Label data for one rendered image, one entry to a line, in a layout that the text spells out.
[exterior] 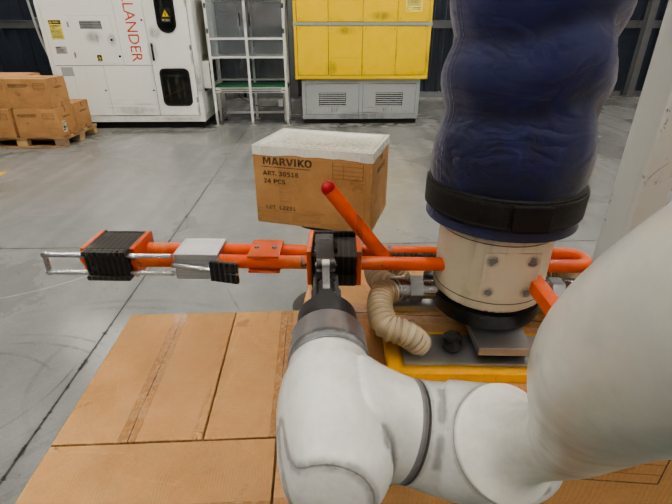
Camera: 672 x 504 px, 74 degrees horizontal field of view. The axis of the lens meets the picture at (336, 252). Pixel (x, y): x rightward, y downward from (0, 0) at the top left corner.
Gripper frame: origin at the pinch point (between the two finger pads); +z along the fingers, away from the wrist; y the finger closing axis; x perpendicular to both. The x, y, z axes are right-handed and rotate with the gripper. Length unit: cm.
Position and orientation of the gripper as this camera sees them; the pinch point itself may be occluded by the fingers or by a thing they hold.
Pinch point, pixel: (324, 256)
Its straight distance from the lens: 71.4
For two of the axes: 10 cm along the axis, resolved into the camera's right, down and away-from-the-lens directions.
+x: 10.0, -0.2, 0.4
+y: 0.0, 8.9, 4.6
